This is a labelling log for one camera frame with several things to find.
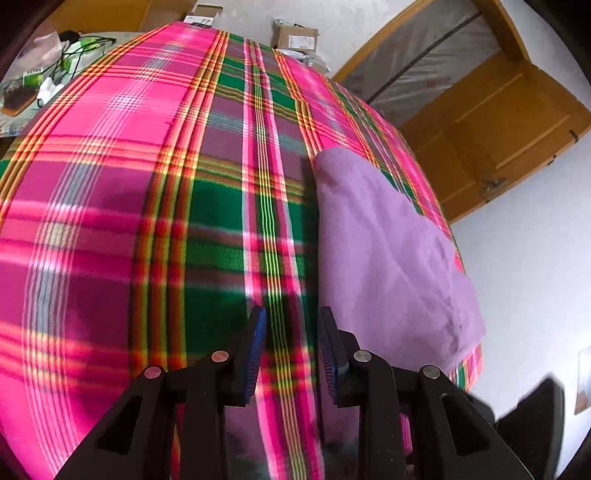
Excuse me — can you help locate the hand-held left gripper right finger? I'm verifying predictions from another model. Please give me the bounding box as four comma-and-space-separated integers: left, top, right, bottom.
318, 305, 532, 480

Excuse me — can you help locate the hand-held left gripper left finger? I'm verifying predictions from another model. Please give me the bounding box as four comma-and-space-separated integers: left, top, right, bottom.
54, 305, 267, 480

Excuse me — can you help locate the purple fleece garment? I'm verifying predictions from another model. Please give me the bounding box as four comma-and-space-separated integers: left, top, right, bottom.
314, 147, 486, 407

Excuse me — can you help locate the pink green plaid bedsheet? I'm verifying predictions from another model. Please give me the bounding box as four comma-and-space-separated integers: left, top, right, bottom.
0, 22, 485, 480

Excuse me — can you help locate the wooden door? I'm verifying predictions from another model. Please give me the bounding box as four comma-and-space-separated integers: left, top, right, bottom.
399, 51, 591, 225

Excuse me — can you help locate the grey plastic parcel bag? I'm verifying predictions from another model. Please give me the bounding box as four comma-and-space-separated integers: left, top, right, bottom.
277, 48, 332, 73

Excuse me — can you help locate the black rod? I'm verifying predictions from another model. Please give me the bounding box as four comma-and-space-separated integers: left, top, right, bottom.
369, 11, 483, 100

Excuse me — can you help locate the translucent plastic door sheet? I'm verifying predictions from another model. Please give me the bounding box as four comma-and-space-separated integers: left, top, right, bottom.
339, 0, 499, 127

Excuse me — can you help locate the brown cardboard box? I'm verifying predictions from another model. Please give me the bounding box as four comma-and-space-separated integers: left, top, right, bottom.
271, 22, 320, 52

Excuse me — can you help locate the glass top side table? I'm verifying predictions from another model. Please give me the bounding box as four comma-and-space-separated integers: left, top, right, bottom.
0, 30, 118, 139

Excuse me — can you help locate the white cardboard box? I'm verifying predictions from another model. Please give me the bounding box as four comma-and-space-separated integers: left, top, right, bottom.
182, 4, 225, 27

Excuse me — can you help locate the wooden wardrobe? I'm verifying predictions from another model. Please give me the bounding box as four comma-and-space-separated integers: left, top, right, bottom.
44, 0, 197, 35

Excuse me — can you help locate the metal door handle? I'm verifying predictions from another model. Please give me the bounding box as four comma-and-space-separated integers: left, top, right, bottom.
480, 176, 507, 200

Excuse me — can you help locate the black charger cable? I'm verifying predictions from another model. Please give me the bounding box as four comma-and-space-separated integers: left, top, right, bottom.
52, 31, 116, 81

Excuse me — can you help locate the wooden door frame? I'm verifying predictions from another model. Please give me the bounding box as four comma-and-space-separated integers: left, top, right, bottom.
332, 0, 532, 130

